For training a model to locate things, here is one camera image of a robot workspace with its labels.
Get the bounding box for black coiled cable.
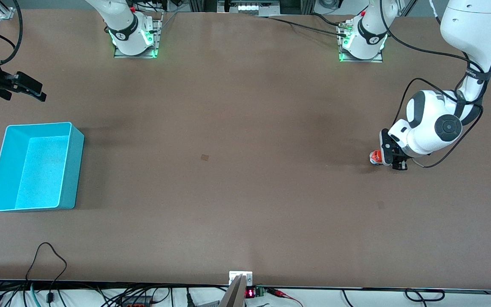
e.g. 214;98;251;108
404;289;445;302

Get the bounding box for aluminium frame rail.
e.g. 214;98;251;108
188;0;316;17

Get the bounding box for thin black looped cable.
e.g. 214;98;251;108
25;242;68;304

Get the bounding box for thin black table cable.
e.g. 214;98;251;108
256;15;348;37

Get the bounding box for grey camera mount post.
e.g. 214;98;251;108
219;275;246;307

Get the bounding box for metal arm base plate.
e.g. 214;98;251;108
113;12;164;59
337;21;384;64

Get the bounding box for thick black table cable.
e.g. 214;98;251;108
309;13;346;27

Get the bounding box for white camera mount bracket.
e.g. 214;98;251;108
229;271;253;286

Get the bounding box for white lit panel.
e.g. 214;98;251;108
237;2;281;14

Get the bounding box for blue plastic box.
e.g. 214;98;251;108
0;122;85;212

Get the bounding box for red clip lead wire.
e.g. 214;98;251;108
267;288;303;307

